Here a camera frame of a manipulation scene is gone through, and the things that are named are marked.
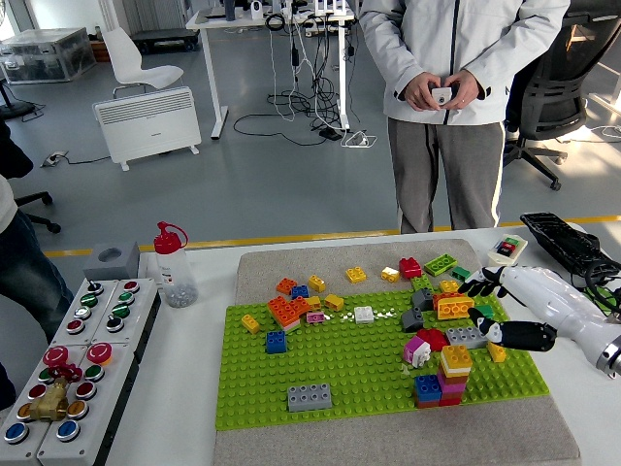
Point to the red four-stud brick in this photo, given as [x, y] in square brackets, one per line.
[410, 267]

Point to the orange layered brick stack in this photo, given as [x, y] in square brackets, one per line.
[288, 310]

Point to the metal floor socket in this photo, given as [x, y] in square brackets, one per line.
[53, 159]

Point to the small pink brick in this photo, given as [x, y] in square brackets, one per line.
[315, 318]

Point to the white switch box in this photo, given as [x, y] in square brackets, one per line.
[504, 250]

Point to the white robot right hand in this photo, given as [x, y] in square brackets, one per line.
[548, 296]

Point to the small white camera device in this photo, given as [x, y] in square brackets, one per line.
[441, 97]

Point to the white desk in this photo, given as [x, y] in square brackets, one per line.
[204, 23]

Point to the black plastic tray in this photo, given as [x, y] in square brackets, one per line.
[567, 242]

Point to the person's right hand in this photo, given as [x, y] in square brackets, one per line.
[419, 92]

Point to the white plastic chair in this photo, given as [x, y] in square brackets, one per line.
[121, 53]

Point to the grey block with round hole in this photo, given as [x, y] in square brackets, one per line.
[126, 264]

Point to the blue four-stud brick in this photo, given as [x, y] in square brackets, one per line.
[299, 291]
[276, 341]
[427, 387]

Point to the lime green long brick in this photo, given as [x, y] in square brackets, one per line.
[440, 264]

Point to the orange four-stud brick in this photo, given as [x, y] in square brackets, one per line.
[286, 285]

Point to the clear bottle with red cap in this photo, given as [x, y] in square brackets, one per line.
[174, 276]

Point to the black mesh office chair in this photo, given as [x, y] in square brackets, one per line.
[548, 97]

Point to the small grey pushbutton box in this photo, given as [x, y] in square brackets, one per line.
[85, 315]
[136, 310]

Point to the dark grey sloped brick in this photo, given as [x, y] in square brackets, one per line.
[423, 298]
[412, 319]

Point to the white four-stud brick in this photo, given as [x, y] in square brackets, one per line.
[364, 314]

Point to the black swivel chair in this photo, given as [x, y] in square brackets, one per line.
[12, 155]

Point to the lime green four-stud brick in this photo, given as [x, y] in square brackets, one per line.
[422, 282]

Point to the large yellow hollow brick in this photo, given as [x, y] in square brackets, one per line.
[455, 308]

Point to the yellow brick with white base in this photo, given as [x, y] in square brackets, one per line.
[456, 356]

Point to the person's left forearm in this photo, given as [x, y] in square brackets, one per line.
[524, 53]

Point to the person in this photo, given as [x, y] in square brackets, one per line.
[461, 29]
[34, 286]

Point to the person's right forearm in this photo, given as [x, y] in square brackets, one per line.
[388, 58]

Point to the black platform cart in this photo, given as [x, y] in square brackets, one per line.
[165, 36]

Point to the red dotted brick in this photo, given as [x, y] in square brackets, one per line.
[436, 296]

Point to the grey-brown mat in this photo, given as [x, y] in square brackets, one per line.
[291, 262]

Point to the black power adapter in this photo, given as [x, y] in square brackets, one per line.
[331, 134]

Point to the black round stand base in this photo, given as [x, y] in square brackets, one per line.
[17, 109]

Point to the dark green brick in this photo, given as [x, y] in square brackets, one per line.
[482, 310]
[460, 273]

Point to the white and yellow brick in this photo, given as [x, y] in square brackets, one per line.
[390, 274]

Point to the white desk camera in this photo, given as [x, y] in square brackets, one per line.
[256, 9]

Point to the pink and white figure brick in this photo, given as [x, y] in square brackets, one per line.
[418, 350]

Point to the red rounded brick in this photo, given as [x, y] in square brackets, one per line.
[432, 338]

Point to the pink four-stud brick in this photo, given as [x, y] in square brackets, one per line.
[451, 388]

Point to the small yellow brick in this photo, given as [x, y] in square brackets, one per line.
[448, 286]
[355, 275]
[314, 302]
[334, 302]
[251, 322]
[496, 352]
[316, 282]

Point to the red base brick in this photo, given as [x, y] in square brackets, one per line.
[450, 401]

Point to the grey eight-stud brick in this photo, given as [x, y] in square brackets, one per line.
[461, 336]
[309, 397]

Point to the large grey pushbutton box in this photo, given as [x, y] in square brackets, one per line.
[97, 408]
[29, 437]

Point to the clear plastic crate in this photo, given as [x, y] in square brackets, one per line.
[48, 53]

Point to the brown flat brick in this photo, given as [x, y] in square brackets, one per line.
[427, 405]

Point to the person's left hand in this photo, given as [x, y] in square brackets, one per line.
[466, 91]

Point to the lime green printed part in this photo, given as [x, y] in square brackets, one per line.
[596, 297]

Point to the white panel heater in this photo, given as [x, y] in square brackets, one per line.
[145, 126]

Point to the green studded baseplate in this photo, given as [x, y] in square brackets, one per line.
[339, 383]

